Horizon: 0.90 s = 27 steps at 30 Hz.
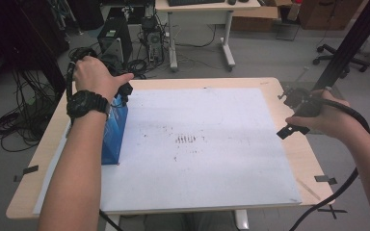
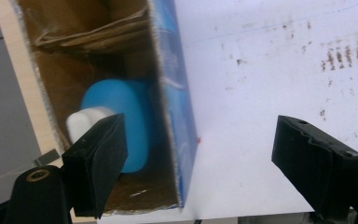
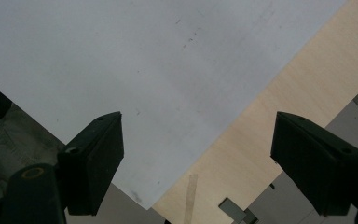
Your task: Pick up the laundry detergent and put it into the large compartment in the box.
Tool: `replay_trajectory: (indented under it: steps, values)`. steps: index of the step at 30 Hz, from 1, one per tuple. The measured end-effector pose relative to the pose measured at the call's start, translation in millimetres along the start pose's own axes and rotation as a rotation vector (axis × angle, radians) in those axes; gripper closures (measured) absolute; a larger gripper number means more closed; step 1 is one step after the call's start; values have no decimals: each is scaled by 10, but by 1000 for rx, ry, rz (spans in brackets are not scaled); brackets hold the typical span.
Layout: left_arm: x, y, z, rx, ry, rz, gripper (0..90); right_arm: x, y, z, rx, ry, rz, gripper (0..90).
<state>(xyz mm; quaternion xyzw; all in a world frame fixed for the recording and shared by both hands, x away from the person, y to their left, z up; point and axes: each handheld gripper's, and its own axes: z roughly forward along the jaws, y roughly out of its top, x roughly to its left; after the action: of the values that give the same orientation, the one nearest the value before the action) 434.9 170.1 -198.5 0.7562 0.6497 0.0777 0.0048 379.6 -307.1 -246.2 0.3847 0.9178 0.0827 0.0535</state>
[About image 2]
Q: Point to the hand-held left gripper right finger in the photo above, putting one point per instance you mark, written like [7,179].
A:
[313,165]

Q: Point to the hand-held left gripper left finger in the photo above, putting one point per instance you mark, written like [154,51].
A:
[96,168]

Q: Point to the blue cardboard box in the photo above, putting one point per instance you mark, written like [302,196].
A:
[175,93]

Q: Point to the grey metal bracket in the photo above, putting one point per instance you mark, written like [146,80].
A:
[46,157]

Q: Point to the blue bottle with white cap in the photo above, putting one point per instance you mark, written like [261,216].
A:
[121,102]

